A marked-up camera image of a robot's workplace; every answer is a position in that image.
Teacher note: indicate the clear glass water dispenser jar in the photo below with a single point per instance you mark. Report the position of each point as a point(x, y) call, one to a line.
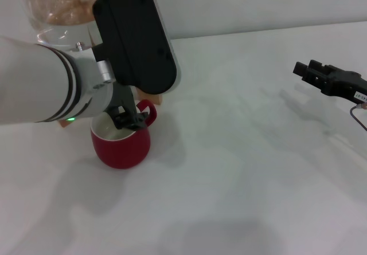
point(60, 11)

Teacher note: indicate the wooden dispenser stand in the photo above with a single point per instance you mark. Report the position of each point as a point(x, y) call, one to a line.
point(150, 97)

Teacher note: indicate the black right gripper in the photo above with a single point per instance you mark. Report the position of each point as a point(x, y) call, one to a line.
point(347, 87)

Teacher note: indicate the red ceramic cup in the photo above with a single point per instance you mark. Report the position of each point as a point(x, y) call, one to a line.
point(120, 152)

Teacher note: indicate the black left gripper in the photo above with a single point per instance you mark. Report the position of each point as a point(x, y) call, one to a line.
point(123, 100)

